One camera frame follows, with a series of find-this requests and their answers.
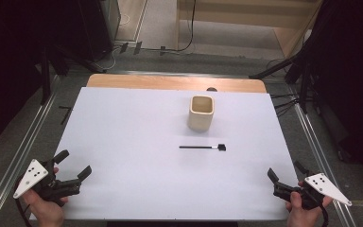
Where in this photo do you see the white floor cable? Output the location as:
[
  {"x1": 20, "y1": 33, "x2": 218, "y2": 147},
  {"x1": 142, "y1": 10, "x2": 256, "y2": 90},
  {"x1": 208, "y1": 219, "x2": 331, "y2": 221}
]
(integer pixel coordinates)
[{"x1": 98, "y1": 12, "x2": 131, "y2": 71}]

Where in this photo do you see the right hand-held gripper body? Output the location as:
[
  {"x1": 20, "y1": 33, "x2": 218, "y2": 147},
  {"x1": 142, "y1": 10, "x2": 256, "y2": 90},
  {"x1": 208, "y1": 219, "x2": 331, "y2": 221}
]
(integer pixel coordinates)
[{"x1": 272, "y1": 172, "x2": 354, "y2": 211}]

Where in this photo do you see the light wooden furniture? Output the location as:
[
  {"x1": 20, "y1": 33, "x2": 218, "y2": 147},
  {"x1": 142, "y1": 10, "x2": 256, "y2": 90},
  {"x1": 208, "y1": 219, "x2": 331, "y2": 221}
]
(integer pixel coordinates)
[{"x1": 173, "y1": 0, "x2": 324, "y2": 60}]

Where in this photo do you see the black metal stand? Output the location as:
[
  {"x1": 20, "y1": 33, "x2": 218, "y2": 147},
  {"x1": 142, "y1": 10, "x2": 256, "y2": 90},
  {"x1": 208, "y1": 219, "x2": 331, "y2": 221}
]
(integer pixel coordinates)
[
  {"x1": 37, "y1": 44, "x2": 107, "y2": 107},
  {"x1": 249, "y1": 53, "x2": 316, "y2": 114}
]

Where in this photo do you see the black thin brush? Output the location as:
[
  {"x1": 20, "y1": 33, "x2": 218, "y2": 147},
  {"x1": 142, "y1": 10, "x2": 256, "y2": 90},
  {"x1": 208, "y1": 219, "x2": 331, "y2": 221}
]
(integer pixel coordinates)
[{"x1": 179, "y1": 143, "x2": 227, "y2": 152}]

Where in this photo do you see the metal floor rail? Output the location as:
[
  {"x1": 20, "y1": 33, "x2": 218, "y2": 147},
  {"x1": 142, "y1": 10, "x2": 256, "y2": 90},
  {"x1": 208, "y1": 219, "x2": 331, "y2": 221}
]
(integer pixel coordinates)
[
  {"x1": 0, "y1": 75, "x2": 61, "y2": 227},
  {"x1": 287, "y1": 84, "x2": 358, "y2": 227}
]

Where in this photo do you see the dark cabinet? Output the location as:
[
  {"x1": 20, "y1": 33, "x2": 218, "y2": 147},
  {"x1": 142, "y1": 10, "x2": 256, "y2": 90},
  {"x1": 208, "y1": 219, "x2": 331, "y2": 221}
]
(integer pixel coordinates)
[{"x1": 75, "y1": 0, "x2": 122, "y2": 62}]

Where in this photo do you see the black floor cable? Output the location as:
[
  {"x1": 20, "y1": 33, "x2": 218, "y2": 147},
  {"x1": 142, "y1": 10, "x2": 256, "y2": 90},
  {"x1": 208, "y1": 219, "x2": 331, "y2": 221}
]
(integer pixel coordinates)
[{"x1": 141, "y1": 0, "x2": 198, "y2": 53}]

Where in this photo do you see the white table sheet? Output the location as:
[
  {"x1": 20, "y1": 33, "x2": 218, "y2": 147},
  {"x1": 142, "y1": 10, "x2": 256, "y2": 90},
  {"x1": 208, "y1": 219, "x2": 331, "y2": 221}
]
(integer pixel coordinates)
[{"x1": 29, "y1": 86, "x2": 300, "y2": 221}]

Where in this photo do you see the person's right hand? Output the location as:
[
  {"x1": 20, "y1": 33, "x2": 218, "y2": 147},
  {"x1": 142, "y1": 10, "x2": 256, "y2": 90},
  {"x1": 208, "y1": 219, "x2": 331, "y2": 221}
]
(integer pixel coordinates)
[{"x1": 285, "y1": 181, "x2": 334, "y2": 227}]

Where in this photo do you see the beige square cup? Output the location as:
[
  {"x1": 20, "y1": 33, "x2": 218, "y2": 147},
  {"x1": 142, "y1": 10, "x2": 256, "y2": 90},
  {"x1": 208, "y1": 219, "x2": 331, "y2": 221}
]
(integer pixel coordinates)
[{"x1": 186, "y1": 95, "x2": 216, "y2": 133}]

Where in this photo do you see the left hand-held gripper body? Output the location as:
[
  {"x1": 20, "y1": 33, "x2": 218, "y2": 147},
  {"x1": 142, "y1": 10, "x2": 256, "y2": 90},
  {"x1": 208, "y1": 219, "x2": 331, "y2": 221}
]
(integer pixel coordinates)
[{"x1": 12, "y1": 159, "x2": 83, "y2": 208}]

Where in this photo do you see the person's left hand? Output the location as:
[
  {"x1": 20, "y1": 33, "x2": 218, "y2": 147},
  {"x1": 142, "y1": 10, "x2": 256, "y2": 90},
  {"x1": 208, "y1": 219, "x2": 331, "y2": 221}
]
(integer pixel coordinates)
[{"x1": 22, "y1": 166, "x2": 70, "y2": 227}]

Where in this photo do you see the black curtain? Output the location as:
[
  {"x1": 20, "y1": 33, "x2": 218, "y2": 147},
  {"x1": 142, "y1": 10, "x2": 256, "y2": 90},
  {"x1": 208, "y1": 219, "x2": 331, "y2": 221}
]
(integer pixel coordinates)
[
  {"x1": 296, "y1": 0, "x2": 363, "y2": 187},
  {"x1": 0, "y1": 0, "x2": 86, "y2": 154}
]

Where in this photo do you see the bundle of black cables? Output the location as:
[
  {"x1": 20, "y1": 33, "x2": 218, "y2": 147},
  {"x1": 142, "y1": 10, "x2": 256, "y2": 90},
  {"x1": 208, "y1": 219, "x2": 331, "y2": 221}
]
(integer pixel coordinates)
[{"x1": 269, "y1": 92, "x2": 302, "y2": 117}]

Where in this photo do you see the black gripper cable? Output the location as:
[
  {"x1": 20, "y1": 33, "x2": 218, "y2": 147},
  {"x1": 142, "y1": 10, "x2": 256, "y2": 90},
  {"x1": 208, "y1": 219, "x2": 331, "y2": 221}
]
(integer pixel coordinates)
[
  {"x1": 13, "y1": 187, "x2": 34, "y2": 227},
  {"x1": 319, "y1": 202, "x2": 330, "y2": 227}
]

